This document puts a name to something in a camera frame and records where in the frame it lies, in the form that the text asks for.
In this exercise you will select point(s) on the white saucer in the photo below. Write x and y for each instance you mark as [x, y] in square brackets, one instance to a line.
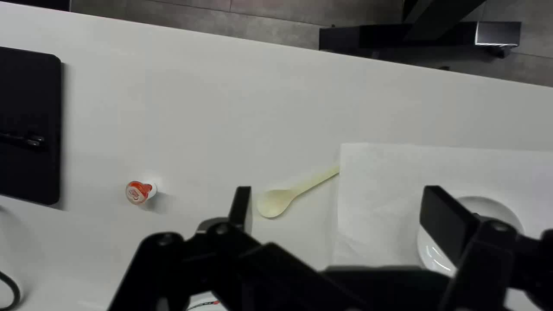
[434, 252]

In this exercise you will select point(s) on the small orange-lidded creamer container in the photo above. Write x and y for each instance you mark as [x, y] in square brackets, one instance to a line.
[138, 192]

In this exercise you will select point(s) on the black rectangular pad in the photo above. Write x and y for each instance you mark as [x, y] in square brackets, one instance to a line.
[27, 103]

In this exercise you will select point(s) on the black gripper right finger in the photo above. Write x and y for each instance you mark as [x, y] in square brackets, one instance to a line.
[494, 264]

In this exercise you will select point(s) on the cream plastic spoon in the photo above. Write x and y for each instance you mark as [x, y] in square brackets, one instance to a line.
[275, 202]

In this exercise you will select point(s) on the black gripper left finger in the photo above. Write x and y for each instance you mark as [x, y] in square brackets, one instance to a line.
[173, 269]

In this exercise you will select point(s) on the white paper napkin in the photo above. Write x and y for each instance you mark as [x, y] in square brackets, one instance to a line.
[380, 195]

